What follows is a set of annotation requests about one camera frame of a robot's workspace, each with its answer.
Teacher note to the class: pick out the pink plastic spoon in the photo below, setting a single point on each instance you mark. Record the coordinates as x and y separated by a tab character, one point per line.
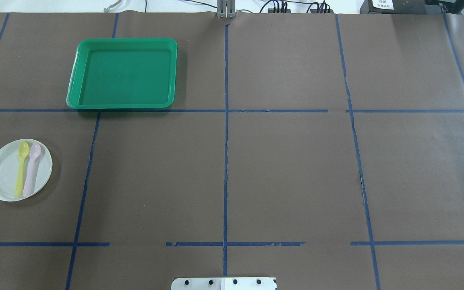
34	156

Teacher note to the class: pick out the yellow plastic spoon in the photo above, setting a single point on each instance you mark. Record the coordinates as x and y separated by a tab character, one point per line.
23	153

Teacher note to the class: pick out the white round plate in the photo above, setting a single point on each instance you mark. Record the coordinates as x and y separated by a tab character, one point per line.
9	169

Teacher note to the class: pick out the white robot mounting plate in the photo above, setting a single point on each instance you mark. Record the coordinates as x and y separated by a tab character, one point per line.
225	283

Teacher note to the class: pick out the green plastic tray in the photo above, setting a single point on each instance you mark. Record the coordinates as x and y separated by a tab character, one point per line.
123	74

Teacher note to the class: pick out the black power strip left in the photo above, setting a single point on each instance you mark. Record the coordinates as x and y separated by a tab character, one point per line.
279	7

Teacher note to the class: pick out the black power strip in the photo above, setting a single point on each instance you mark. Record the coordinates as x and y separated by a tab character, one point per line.
319	8
279	7

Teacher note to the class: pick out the black power strip right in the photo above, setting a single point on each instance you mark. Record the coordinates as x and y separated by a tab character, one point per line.
319	8

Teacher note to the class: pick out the black device box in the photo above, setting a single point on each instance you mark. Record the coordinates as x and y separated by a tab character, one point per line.
400	7

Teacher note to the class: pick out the grey aluminium frame post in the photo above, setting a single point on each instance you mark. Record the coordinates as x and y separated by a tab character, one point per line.
226	9

